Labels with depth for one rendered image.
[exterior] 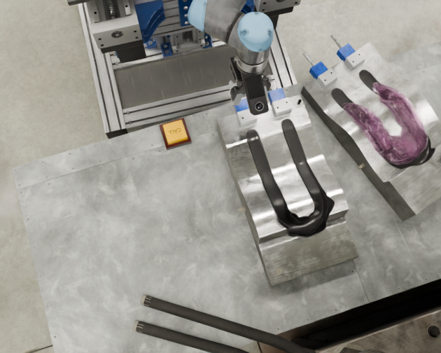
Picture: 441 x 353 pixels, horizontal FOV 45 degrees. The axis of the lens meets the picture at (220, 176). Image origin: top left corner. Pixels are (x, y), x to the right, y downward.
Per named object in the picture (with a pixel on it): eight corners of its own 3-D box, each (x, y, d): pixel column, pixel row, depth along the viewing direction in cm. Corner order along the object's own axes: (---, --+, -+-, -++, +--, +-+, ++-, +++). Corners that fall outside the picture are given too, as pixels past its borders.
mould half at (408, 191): (300, 93, 170) (306, 78, 159) (364, 50, 174) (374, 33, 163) (402, 221, 160) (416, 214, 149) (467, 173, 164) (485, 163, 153)
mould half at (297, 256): (216, 129, 166) (216, 113, 153) (295, 106, 169) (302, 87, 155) (269, 286, 154) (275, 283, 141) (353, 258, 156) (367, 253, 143)
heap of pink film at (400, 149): (336, 108, 162) (341, 98, 155) (381, 78, 165) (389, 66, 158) (390, 176, 157) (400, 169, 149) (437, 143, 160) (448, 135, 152)
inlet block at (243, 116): (226, 90, 163) (226, 82, 157) (241, 86, 163) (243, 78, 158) (239, 129, 159) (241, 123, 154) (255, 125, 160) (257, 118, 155)
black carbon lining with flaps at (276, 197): (242, 134, 158) (243, 122, 149) (293, 118, 160) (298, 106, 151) (281, 246, 150) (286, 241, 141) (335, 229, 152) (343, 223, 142)
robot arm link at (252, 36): (246, 1, 114) (282, 19, 113) (243, 28, 124) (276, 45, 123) (228, 29, 112) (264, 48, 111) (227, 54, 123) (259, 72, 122)
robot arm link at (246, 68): (274, 60, 123) (239, 70, 122) (271, 69, 127) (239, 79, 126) (263, 32, 124) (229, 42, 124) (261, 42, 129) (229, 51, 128)
